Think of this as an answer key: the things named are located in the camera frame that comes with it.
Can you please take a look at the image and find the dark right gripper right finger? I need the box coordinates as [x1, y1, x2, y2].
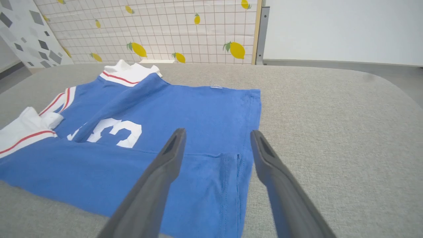
[250, 130, 336, 238]

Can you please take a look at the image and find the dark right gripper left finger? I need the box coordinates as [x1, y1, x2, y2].
[97, 128, 187, 238]

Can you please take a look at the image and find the blue shirt with white sleeves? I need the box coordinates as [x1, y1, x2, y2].
[0, 59, 262, 238]

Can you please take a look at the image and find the grey fabric sofa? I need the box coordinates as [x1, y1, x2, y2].
[0, 63, 423, 238]

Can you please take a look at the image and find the lemon print partition screen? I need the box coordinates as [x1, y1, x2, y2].
[33, 0, 263, 65]

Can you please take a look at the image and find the grey metal partition stand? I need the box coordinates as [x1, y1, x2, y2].
[256, 6, 270, 65]

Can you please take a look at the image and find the grey geometric pattern panel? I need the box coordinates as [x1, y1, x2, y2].
[0, 0, 74, 69]

